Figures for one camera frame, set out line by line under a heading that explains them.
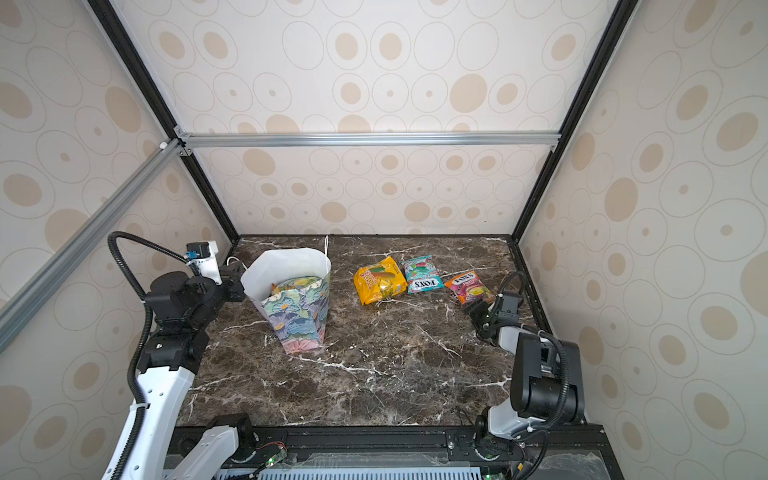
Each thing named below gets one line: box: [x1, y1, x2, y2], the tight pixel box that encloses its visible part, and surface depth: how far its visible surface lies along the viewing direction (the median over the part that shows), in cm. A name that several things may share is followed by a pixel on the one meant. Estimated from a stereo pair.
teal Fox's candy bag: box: [401, 254, 445, 294], surface depth 105 cm
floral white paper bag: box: [240, 248, 332, 354], surface depth 83 cm
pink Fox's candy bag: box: [444, 271, 497, 305], surface depth 102 cm
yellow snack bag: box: [353, 256, 408, 306], surface depth 102 cm
